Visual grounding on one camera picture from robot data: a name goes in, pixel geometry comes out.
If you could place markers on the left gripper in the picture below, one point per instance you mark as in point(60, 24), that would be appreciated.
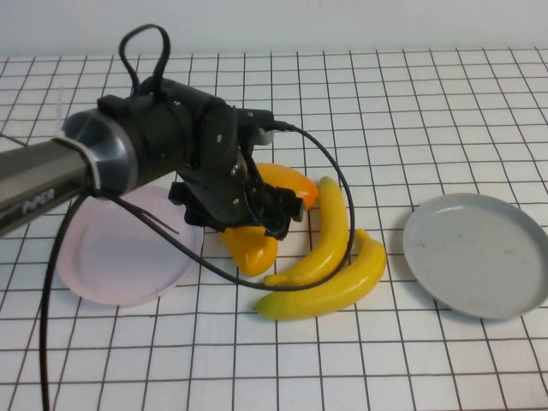
point(214, 201)

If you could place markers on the orange mango with red tip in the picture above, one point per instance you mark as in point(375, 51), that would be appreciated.
point(295, 182)

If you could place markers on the slim yellow banana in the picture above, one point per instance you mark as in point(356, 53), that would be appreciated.
point(331, 214)

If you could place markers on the yellow mango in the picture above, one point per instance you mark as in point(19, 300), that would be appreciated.
point(252, 252)

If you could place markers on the large banana with green tip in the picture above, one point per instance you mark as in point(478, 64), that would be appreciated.
point(334, 295)

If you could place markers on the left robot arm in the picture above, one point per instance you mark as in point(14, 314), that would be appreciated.
point(162, 132)

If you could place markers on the pink round plate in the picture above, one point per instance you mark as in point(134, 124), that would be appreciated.
point(128, 265)

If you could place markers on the grey round plate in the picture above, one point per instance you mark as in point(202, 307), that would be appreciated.
point(471, 257)

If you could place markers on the white grid tablecloth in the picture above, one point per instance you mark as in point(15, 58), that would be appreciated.
point(428, 128)

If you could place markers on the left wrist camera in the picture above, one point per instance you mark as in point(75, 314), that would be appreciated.
point(252, 117)

